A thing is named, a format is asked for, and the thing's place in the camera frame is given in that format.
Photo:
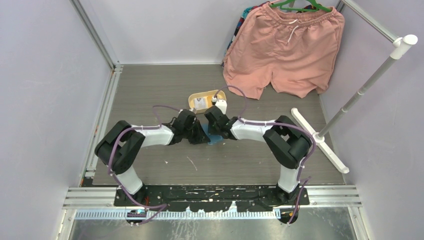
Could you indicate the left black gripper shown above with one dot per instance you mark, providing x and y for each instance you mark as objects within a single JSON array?
[{"x": 201, "y": 137}]

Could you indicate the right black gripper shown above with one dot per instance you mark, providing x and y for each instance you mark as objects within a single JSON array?
[{"x": 210, "y": 131}]

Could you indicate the blue card holder wallet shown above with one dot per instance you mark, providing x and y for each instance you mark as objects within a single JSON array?
[{"x": 213, "y": 137}]

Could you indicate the white credit card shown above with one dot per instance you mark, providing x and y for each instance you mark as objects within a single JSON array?
[{"x": 200, "y": 103}]

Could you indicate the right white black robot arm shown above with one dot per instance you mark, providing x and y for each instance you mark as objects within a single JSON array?
[{"x": 290, "y": 144}]

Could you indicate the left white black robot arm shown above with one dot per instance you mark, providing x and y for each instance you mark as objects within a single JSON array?
[{"x": 120, "y": 146}]

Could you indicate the beige oval tray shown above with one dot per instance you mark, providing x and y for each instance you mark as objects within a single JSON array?
[{"x": 218, "y": 93}]

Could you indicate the pink shorts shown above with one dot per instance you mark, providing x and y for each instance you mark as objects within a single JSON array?
[{"x": 295, "y": 53}]

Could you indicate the colourful patterned garment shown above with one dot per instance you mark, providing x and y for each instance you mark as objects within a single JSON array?
[{"x": 240, "y": 22}]

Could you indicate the green clothes hanger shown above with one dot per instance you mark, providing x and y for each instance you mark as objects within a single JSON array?
[{"x": 293, "y": 6}]

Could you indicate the grey white clothes rack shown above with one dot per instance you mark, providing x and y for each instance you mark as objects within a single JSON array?
[{"x": 401, "y": 46}]

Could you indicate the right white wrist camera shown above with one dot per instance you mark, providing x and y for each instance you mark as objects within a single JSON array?
[{"x": 220, "y": 103}]

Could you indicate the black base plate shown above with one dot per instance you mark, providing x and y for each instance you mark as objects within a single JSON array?
[{"x": 212, "y": 198}]

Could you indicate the aluminium frame rail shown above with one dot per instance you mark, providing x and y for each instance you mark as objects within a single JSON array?
[{"x": 85, "y": 196}]

